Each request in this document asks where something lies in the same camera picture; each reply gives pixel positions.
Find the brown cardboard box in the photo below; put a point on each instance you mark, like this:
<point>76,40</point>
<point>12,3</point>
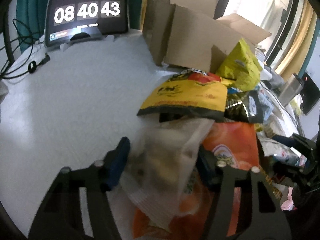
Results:
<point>184,33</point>

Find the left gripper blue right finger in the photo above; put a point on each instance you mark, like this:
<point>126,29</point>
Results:
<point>210,174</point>

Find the yellow teal right curtain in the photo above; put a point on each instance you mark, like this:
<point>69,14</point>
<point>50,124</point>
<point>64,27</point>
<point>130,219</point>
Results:
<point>294,59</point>

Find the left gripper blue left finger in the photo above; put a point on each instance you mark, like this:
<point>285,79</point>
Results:
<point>115,162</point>

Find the orange chip bag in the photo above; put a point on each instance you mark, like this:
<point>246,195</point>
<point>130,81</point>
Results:
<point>233,142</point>

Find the steel thermos cup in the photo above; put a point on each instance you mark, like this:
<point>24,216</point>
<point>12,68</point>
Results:
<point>290,89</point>

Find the yellow black snack bag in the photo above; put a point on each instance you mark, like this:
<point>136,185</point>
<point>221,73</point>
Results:
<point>191,92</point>

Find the black gold snack pouch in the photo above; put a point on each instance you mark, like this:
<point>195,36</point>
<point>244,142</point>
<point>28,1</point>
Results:
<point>244,107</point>

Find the yellow-green chip bag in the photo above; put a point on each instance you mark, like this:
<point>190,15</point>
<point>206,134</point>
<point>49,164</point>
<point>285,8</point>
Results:
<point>242,67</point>

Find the tablet showing clock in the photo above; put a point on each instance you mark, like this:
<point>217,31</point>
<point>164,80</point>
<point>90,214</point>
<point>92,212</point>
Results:
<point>71,20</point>

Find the clear white bread packet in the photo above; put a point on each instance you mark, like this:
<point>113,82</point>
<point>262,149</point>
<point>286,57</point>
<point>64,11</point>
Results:
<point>160,163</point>

